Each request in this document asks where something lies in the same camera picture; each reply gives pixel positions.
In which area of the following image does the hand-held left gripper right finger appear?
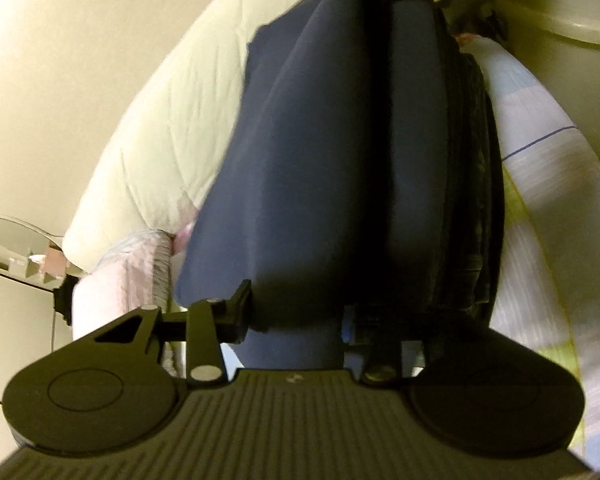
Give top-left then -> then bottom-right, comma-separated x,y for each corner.
341,307 -> 432,387

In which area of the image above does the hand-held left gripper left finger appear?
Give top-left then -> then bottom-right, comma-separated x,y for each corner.
93,279 -> 254,389

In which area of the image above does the navy blue garment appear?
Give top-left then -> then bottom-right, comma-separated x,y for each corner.
174,0 -> 457,372

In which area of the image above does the stack of dark clothes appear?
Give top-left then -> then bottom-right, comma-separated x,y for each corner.
429,34 -> 507,337

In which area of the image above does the pink-grey blanket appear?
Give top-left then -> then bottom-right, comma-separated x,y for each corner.
71,226 -> 192,382

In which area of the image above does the cream plastic bin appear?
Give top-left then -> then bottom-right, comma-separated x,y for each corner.
491,0 -> 600,162

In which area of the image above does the cream quilted duvet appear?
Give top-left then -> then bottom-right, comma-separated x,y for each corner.
61,0 -> 332,272

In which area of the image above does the checkered bed sheet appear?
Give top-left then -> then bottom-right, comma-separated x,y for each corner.
459,35 -> 600,462

